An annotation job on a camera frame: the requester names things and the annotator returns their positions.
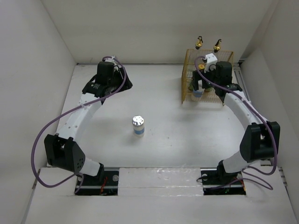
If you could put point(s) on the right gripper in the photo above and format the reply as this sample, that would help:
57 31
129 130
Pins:
197 77

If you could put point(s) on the glass oil bottle gold spout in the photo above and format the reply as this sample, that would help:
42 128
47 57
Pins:
217 46

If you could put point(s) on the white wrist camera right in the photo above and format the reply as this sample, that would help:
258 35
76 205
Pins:
210 60

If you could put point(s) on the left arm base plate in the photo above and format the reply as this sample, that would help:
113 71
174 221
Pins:
91 186

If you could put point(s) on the red sauce bottle yellow cap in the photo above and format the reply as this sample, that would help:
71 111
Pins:
196 83

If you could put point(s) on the salt shaker blue label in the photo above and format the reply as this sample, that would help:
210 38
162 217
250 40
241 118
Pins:
138 125
198 93

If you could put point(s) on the aluminium rail right side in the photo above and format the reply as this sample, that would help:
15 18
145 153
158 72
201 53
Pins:
243 79

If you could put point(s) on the yellow wire rack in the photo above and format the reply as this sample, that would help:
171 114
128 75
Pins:
208 98

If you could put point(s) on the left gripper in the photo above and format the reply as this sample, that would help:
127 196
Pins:
120 74

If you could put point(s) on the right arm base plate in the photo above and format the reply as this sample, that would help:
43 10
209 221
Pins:
214 185

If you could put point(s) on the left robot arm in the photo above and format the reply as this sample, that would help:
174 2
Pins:
62 149

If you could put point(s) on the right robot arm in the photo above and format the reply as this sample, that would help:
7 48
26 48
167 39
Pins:
224 88

